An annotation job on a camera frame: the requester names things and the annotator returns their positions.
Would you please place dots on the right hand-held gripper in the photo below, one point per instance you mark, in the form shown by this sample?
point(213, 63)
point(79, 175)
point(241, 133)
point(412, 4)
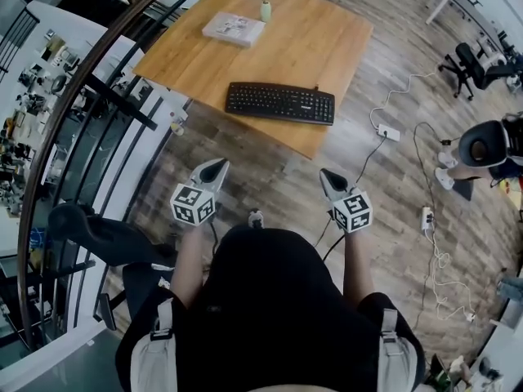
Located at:
point(353, 212)

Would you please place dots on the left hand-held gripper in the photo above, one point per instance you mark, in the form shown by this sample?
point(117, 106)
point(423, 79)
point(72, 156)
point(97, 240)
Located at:
point(192, 206)

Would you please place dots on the black keyboard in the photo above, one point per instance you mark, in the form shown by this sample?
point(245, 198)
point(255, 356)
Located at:
point(261, 100)

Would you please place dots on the person's left forearm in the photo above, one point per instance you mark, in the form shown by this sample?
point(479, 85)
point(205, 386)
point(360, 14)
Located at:
point(189, 259)

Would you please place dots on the person's right forearm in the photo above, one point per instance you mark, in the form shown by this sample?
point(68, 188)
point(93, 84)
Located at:
point(358, 264)

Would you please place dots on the person's grey shoe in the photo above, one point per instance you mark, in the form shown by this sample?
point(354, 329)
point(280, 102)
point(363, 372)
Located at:
point(256, 218)

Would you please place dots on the white power strip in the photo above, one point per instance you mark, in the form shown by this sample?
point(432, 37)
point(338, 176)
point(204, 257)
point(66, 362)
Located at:
point(427, 218)
point(389, 132)

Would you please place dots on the flat white box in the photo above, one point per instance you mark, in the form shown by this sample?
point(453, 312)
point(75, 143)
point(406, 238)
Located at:
point(233, 29)

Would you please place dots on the person's black shirt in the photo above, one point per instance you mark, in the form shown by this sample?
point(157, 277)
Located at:
point(269, 313)

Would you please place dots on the curved dark railing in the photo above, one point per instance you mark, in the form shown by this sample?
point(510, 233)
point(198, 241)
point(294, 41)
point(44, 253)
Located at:
point(61, 108)

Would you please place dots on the pale green vase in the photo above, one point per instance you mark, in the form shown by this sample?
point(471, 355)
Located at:
point(265, 11)

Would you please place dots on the black mesh office chair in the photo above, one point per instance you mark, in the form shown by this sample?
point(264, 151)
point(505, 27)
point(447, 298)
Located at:
point(470, 65)

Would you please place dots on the small white adapter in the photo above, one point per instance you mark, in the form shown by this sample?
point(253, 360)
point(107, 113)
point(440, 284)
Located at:
point(470, 317)

